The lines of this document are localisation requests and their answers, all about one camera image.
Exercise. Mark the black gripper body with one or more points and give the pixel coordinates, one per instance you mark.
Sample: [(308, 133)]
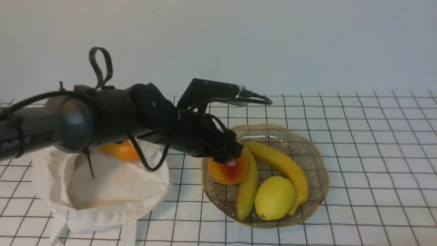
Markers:
[(204, 136)]

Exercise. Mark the orange red pear fruit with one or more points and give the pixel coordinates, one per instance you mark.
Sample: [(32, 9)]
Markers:
[(232, 172)]

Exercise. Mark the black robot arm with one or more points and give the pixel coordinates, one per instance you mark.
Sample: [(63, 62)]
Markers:
[(74, 120)]

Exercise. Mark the orange mango fruit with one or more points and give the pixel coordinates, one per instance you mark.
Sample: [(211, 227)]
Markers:
[(124, 151)]

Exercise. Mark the white canvas tote bag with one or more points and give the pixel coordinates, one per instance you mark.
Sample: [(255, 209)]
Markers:
[(119, 193)]

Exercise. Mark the right yellow banana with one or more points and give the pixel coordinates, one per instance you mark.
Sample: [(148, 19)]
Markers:
[(286, 166)]

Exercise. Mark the yellow banana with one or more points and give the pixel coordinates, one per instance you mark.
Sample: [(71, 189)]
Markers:
[(248, 187), (286, 166)]

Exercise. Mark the clear gold-rimmed glass plate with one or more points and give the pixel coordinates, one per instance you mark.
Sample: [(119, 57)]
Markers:
[(301, 150)]

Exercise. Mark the left yellow banana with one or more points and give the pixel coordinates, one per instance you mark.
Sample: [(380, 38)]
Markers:
[(248, 187)]

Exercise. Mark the yellow lemon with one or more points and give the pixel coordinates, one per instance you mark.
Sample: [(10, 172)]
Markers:
[(274, 198)]

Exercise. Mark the white black grid tablecloth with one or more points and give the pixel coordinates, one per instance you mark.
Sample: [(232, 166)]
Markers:
[(379, 149)]

